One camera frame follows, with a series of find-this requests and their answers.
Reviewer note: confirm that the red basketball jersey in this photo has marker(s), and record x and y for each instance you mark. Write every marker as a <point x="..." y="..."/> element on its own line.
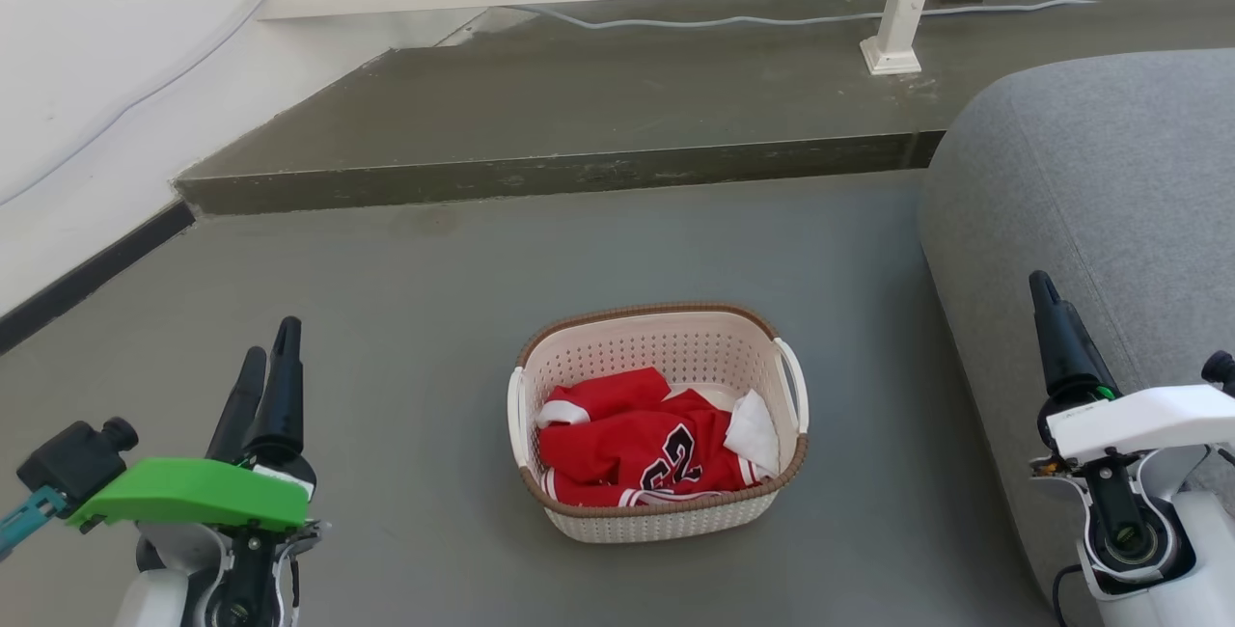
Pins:
<point x="617" y="444"/>

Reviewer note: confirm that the cream perforated plastic laundry basket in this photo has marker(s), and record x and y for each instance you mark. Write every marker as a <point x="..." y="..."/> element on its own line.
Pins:
<point x="666" y="523"/>

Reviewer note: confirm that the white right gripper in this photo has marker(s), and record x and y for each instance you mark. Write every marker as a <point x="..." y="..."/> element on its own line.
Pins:
<point x="1148" y="420"/>

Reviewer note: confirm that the grey fabric sofa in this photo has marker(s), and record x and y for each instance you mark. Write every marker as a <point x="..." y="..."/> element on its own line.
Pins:
<point x="1110" y="174"/>

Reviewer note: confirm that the white crumpled cloth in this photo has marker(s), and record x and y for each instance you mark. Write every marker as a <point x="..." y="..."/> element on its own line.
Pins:
<point x="753" y="434"/>

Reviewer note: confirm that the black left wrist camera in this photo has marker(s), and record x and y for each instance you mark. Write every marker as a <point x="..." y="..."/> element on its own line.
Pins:
<point x="72" y="461"/>

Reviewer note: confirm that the black baseboard strip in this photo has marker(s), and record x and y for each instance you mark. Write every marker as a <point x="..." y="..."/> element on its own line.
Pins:
<point x="96" y="272"/>

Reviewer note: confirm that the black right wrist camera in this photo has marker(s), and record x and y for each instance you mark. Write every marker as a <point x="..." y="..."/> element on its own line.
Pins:
<point x="1221" y="368"/>

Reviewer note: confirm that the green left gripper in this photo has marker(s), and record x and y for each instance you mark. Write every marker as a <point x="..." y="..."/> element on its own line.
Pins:
<point x="193" y="497"/>

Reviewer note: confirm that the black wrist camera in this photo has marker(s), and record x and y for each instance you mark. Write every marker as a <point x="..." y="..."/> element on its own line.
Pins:
<point x="1221" y="368"/>
<point x="72" y="461"/>

